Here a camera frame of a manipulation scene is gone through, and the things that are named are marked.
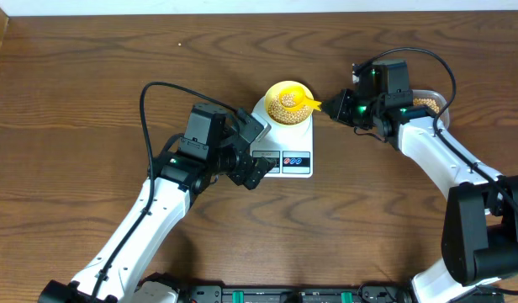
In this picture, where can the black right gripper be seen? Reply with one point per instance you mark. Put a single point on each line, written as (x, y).
(340, 113)

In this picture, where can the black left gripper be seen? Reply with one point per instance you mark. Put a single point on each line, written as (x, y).
(239, 173)

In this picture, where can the yellow measuring scoop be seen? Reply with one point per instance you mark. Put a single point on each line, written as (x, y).
(294, 99)

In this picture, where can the pale yellow bowl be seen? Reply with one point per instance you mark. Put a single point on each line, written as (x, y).
(278, 87)

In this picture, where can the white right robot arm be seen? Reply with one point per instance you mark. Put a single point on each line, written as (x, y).
(479, 242)

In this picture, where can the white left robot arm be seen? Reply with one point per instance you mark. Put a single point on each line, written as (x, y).
(173, 183)

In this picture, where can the white digital kitchen scale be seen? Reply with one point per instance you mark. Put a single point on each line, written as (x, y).
(291, 147)

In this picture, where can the soybeans in bowl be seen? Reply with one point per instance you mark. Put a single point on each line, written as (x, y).
(282, 116)

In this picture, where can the soybeans pile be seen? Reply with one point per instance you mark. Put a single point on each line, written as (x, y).
(429, 102)

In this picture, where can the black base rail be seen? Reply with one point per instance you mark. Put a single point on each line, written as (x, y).
(218, 294)

